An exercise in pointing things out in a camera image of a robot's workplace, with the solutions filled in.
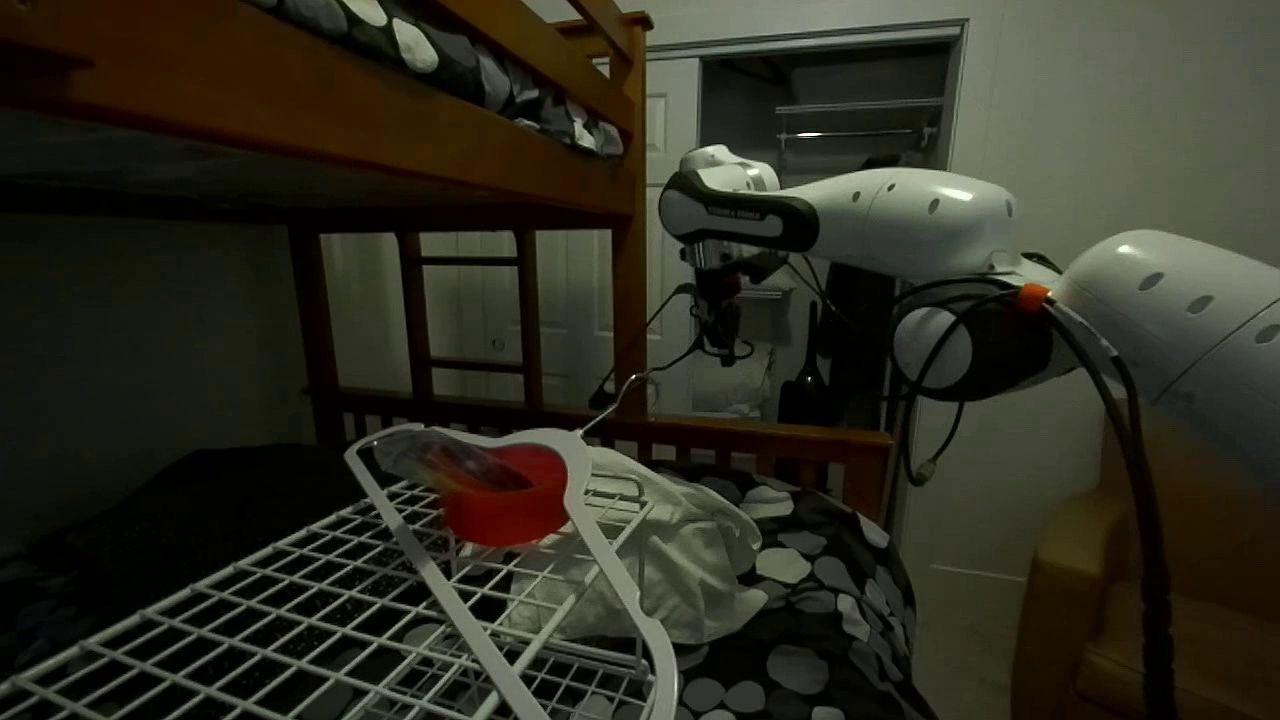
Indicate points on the yellow-brown armchair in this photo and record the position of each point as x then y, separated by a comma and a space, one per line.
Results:
1107, 627

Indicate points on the black grey-dotted bedspread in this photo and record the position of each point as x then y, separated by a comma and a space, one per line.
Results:
825, 627

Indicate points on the dark plain blanket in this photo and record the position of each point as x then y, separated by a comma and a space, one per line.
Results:
202, 507

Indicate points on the black hanging garment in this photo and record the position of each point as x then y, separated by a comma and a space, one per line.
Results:
854, 335

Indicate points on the brown wooden bunk bed frame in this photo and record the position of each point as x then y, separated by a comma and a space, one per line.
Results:
267, 93

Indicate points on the white plastic clothes hanger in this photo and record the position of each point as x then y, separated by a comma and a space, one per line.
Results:
578, 454

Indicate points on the dotted bunk mattress cover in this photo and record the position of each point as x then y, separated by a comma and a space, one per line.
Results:
415, 42

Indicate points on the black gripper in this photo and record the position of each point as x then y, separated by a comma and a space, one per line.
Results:
732, 284

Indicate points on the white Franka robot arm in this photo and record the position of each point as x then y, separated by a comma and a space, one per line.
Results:
907, 213

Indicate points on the white closet door frame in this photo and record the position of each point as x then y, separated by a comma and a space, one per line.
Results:
802, 38

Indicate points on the white crumpled cloth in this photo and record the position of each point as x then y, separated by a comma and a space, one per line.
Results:
695, 562

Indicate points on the clear plastic bag with item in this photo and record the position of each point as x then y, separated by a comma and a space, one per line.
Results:
453, 466

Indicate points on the red bowl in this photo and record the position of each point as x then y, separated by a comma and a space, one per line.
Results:
506, 514

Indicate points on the white closet shelf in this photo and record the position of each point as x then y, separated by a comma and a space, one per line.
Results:
854, 114

